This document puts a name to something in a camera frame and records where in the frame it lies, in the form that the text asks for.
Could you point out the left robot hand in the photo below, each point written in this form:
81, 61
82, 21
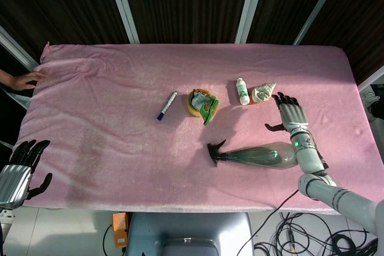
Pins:
15, 175

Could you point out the yellow tape roll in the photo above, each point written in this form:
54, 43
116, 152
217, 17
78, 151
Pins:
194, 106

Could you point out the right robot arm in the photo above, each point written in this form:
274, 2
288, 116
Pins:
324, 178

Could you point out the orange box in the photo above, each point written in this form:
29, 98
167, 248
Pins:
120, 229

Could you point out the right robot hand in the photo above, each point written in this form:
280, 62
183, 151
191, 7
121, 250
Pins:
292, 114

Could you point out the person's bare hand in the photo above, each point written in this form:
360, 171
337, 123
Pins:
22, 79

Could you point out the green spray bottle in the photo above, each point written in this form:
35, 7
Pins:
258, 157

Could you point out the small white bottle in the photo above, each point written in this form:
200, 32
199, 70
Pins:
242, 91

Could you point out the green snack packet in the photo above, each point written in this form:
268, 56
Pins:
209, 109

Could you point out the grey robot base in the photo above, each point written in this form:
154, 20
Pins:
189, 233

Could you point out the pink table cloth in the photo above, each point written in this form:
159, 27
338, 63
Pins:
192, 124

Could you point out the crumpled white paper wrapper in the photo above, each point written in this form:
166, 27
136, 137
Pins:
263, 92

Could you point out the blue capped marker pen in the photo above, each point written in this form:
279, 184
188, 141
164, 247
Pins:
167, 105

